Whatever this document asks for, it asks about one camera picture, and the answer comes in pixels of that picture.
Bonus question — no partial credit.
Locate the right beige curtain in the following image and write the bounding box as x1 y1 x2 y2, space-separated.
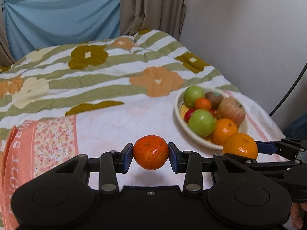
120 0 186 39

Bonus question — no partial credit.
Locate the green apple in bowl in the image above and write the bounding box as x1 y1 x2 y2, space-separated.
184 86 205 108

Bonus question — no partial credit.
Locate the brown kiwi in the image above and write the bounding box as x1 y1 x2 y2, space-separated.
205 91 224 110

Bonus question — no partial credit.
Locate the large orange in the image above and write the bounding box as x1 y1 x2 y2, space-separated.
222 133 258 159

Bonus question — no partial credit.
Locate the pale red apple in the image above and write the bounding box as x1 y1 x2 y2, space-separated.
217 97 246 126

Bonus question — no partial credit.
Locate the left beige curtain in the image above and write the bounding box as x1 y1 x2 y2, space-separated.
0 7 15 67

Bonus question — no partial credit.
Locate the blue curtain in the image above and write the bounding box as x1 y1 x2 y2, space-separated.
4 0 120 60

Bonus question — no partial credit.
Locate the person's hand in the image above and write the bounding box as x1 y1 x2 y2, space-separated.
290 202 307 229

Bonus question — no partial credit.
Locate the orange in bowl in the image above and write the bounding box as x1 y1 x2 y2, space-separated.
210 118 238 145

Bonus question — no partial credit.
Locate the beige curtain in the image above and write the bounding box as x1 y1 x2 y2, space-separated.
120 0 186 39
0 7 15 67

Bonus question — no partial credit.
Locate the black cable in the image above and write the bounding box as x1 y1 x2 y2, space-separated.
268 62 307 117

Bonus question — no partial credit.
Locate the white and pink towel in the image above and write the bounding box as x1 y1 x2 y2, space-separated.
1 91 285 229

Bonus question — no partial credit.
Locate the cream fruit bowl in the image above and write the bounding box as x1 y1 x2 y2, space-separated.
173 86 250 152

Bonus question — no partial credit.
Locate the small orange tangerine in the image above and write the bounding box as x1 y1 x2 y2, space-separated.
133 135 169 170

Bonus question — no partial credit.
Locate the red tomato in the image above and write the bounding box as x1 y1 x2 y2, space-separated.
184 108 196 123

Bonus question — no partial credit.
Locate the floral striped bedspread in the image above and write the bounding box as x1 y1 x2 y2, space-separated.
1 30 236 140

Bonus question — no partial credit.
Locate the green apple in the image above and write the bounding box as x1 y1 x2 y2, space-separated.
188 109 215 138
184 86 205 108

